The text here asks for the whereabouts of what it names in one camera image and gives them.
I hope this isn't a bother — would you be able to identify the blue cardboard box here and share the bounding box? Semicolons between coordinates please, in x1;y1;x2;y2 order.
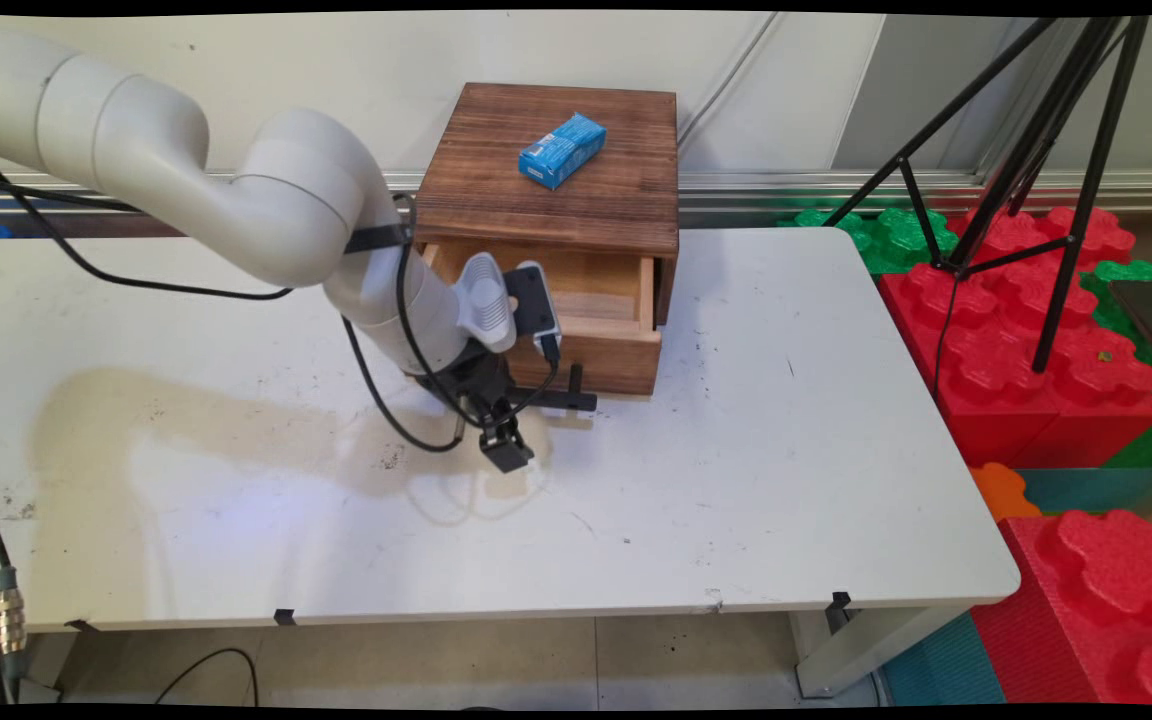
519;112;608;191

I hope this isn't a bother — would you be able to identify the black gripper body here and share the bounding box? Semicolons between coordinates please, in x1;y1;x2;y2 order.
414;343;519;433

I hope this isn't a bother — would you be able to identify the black tripod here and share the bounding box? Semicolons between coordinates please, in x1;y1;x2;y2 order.
824;15;1152;376

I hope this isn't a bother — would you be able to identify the wooden drawer with black handle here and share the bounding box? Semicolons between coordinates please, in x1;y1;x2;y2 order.
422;240;664;414

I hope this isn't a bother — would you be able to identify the teal foam block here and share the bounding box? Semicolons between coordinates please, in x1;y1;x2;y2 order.
1014;467;1152;517

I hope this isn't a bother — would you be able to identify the large red foam block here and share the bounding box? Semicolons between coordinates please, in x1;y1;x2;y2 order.
879;207;1152;470

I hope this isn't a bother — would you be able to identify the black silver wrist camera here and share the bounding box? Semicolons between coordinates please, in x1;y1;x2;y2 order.
504;261;565;363

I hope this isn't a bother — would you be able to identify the white table leg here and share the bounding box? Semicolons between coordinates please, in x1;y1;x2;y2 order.
789;604;979;699

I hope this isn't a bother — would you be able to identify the orange foam block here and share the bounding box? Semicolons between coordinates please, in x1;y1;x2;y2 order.
970;462;1043;524

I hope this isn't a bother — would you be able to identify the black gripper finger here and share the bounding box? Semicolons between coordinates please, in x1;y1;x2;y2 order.
476;398;523;447
481;430;536;475

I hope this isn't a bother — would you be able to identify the dark smartphone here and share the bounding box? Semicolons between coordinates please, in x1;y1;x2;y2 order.
1107;280;1152;362

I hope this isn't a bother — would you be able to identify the white wall conduit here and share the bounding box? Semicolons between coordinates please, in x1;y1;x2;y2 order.
676;12;783;147

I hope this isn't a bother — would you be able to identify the brown wooden drawer cabinet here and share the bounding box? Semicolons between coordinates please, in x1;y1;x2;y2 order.
413;83;681;327

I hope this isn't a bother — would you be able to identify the thin black tripod cable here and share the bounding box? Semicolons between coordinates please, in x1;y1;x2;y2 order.
932;272;959;403

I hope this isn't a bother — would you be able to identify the teal floor mat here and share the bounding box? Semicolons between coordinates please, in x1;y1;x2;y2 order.
880;611;1008;707

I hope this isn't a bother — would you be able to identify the black floor cable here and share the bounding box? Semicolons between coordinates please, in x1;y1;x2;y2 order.
153;647;261;707

